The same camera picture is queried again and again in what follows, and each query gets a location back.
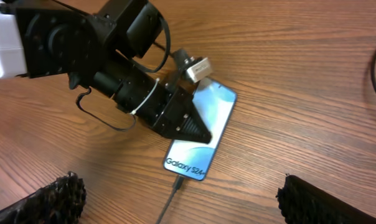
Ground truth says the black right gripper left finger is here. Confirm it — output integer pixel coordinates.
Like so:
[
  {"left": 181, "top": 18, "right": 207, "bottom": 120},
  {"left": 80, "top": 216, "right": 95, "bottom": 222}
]
[{"left": 0, "top": 171, "right": 87, "bottom": 224}]

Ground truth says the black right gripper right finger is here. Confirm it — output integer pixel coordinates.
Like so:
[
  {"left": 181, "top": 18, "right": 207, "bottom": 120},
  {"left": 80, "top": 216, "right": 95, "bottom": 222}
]
[{"left": 276, "top": 175, "right": 376, "bottom": 224}]

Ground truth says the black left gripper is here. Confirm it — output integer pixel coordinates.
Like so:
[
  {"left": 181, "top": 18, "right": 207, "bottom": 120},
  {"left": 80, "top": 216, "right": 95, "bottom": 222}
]
[{"left": 130, "top": 79, "right": 212, "bottom": 144}]

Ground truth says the Samsung Galaxy smartphone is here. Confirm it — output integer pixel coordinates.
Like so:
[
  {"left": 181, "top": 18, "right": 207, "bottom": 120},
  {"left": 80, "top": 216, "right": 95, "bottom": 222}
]
[{"left": 163, "top": 78, "right": 237, "bottom": 181}]

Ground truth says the black USB charging cable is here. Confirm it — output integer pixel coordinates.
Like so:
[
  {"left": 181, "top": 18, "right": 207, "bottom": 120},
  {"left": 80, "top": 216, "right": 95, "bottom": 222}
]
[{"left": 155, "top": 175, "right": 186, "bottom": 224}]

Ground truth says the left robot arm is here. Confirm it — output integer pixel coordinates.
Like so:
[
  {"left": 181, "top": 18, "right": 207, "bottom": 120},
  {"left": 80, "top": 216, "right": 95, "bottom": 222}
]
[{"left": 0, "top": 0, "right": 212, "bottom": 143}]

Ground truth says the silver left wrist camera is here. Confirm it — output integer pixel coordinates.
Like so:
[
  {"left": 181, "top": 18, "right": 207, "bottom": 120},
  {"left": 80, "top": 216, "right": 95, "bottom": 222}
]
[{"left": 186, "top": 57, "right": 214, "bottom": 83}]

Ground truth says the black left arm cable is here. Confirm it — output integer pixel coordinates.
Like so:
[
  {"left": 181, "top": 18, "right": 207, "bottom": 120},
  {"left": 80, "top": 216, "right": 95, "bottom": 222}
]
[{"left": 75, "top": 86, "right": 138, "bottom": 132}]

